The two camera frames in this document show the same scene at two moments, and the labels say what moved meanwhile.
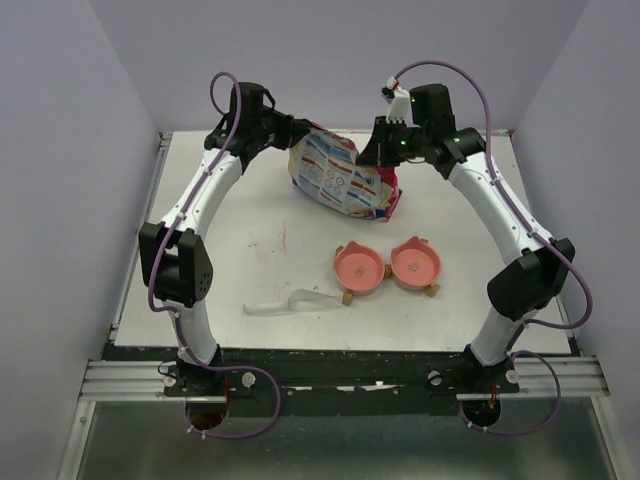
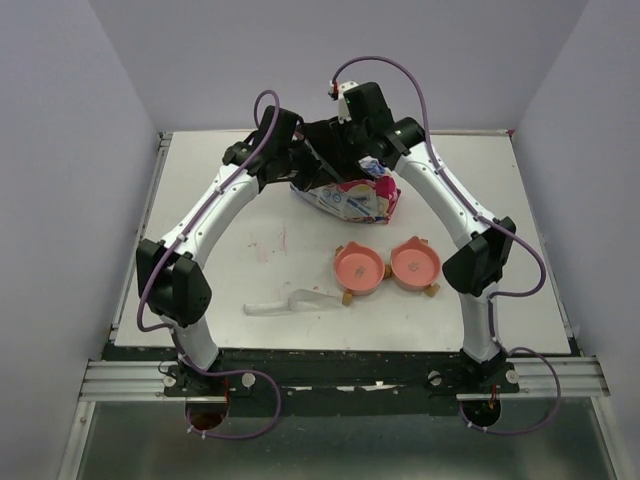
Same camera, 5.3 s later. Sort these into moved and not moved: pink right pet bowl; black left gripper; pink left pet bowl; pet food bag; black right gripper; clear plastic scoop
Moved: black right gripper; black left gripper
Not moved: pink left pet bowl; pink right pet bowl; clear plastic scoop; pet food bag
